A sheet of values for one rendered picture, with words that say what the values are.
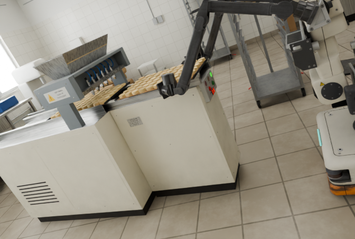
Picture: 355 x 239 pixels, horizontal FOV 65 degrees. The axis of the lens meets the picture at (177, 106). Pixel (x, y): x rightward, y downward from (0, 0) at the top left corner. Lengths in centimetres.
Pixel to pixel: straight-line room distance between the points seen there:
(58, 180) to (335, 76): 207
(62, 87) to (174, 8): 437
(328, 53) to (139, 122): 123
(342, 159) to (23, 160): 225
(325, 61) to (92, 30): 553
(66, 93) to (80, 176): 71
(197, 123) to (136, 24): 460
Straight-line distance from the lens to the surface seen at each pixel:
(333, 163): 172
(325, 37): 163
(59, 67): 201
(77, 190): 244
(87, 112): 210
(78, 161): 220
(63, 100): 196
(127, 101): 194
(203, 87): 174
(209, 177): 206
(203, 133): 184
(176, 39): 607
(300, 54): 160
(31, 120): 309
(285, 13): 140
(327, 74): 167
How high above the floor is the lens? 133
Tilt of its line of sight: 19 degrees down
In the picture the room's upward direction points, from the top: 24 degrees counter-clockwise
